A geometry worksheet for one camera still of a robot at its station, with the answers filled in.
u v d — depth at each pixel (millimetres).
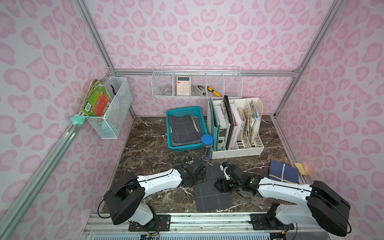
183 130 1038
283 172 885
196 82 1012
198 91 952
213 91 977
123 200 424
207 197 804
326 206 411
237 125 761
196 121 1121
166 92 967
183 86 951
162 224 727
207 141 817
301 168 947
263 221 726
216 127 734
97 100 730
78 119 626
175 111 1105
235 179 655
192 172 652
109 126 732
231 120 769
